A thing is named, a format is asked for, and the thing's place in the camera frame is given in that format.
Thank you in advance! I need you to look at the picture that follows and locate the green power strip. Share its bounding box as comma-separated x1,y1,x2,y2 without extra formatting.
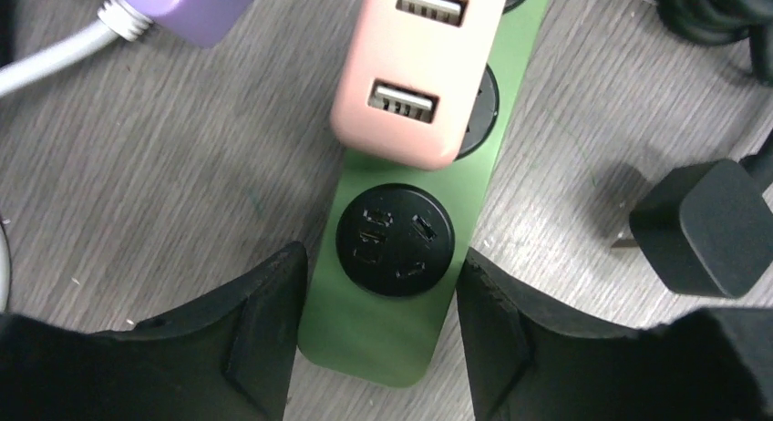
298,0,549,387

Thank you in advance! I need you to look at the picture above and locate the pink adapter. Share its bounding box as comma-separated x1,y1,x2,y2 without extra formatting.
331,0,506,170

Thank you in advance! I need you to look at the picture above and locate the black cable with plug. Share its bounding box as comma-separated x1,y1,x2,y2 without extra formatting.
610,0,773,300

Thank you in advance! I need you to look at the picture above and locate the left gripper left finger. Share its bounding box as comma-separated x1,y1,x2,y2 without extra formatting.
1,241,308,420

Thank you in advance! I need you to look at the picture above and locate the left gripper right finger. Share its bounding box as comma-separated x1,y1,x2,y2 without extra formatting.
457,250,772,420

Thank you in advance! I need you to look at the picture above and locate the purple power strip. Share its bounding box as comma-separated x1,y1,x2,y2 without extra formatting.
122,0,254,47

